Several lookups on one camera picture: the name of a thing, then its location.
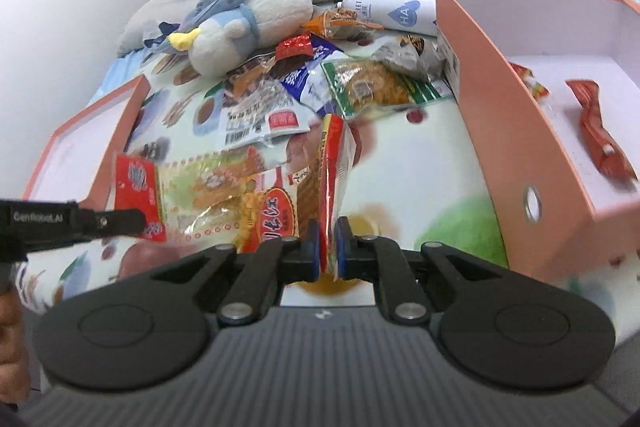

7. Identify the clear red cookie packet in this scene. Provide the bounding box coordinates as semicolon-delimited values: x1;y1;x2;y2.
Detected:
115;146;318;253

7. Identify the clear dark jerky packet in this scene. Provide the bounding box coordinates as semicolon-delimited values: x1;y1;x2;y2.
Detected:
217;53;318;150

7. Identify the pink open box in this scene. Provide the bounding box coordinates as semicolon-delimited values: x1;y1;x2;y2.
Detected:
436;0;639;281

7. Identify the red yellow cracker packet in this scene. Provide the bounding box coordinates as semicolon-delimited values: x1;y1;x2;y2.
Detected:
319;114;357;277

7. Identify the white blue plush duck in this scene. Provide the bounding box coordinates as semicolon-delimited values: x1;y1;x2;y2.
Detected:
167;0;314;77

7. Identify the silver crumpled snack packet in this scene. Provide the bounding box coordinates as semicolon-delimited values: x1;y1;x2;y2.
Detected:
371;35;445;81

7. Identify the green yellow snack packet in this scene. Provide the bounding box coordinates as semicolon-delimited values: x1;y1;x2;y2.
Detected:
321;58;454;121

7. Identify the red long snack packet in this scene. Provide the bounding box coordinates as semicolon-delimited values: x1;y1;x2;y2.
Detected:
565;79;638;182

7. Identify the pink box lid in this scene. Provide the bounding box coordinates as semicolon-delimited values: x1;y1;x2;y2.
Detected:
23;75;150;210

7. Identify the white spray bottle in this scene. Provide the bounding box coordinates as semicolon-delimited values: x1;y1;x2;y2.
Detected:
338;0;437;37

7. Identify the blue white snack packet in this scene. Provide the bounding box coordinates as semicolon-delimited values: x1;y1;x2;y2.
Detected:
271;35;347;117

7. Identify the person's left hand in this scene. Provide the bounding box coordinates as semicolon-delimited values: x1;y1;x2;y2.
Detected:
0;289;30;403

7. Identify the orange snack packet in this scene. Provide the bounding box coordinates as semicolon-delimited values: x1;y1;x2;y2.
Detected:
300;8;384;40

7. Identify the small red snack packet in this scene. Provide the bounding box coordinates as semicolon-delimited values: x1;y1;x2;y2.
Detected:
274;34;314;62

